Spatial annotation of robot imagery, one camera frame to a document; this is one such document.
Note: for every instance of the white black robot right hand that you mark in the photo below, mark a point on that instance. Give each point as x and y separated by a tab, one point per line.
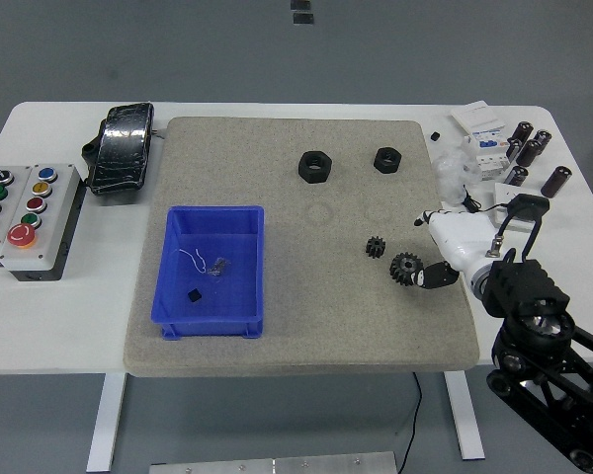
462	242

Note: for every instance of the large black gear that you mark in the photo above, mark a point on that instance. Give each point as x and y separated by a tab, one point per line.
400	269

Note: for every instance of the small black gear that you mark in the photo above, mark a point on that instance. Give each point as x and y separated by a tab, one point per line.
375	247

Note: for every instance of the blue plastic bin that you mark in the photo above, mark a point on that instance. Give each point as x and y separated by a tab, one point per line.
227	296

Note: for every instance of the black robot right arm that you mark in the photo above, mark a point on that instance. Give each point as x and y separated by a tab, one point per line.
524	286

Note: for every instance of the small black hex nut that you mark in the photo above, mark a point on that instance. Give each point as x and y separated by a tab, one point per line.
378	163

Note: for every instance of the white cardboard box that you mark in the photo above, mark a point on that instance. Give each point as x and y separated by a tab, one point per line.
477	117

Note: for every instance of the large black hex nut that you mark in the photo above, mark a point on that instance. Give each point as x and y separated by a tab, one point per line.
304	170

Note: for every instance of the grey box with red stop button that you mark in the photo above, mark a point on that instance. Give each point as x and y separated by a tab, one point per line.
54	197

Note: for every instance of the grey box with green buttons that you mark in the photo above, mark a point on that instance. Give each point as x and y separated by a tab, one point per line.
7	197

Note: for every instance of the white square plate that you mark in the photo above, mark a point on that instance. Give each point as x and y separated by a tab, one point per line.
504	193

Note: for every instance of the crumpled clear plastic bag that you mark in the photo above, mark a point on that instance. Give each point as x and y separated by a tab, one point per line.
449	178

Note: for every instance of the black power adapter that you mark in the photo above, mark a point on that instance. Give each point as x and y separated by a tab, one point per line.
533	202

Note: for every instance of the dark brown capacitor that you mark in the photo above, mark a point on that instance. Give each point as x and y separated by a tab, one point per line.
514	149
517	176
529	154
556	181
543	138
521	132

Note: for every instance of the white blue circuit breaker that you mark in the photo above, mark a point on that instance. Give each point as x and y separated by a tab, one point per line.
489	158

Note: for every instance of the small black cube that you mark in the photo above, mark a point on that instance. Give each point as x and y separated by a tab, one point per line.
194	295
435	135

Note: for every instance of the grey-brown felt mat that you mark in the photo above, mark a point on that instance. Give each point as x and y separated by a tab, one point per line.
301	296

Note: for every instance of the white table leg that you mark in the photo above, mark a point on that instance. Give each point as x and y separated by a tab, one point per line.
467	419
106	419

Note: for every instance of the small clear bag of screws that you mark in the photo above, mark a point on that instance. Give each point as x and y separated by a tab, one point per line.
218	267

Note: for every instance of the black floor marker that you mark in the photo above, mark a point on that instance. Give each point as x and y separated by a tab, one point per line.
303	18

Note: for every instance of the silver metal plate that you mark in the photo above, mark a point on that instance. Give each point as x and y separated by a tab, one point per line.
277	464

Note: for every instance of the black film-wrapped device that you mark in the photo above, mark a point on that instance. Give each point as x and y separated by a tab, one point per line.
121	148

